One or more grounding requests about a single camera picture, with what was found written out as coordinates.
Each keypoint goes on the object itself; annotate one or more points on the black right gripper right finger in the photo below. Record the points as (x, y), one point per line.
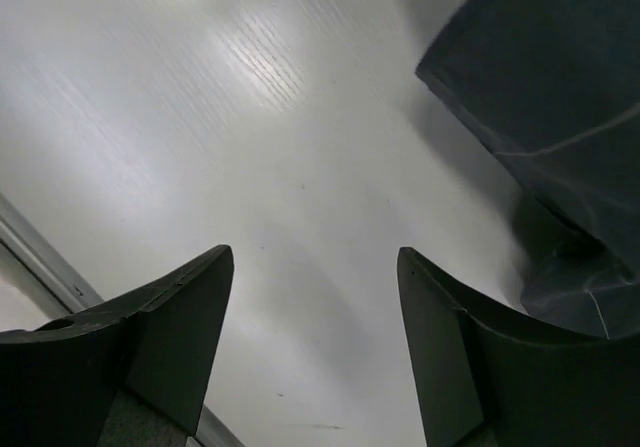
(480, 366)

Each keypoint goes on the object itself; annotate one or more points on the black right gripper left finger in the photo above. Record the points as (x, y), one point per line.
(125, 357)

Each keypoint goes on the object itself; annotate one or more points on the dark grey checked pillowcase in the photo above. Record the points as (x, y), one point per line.
(550, 88)

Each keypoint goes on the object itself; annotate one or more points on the aluminium front rail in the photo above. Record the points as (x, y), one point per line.
(45, 277)

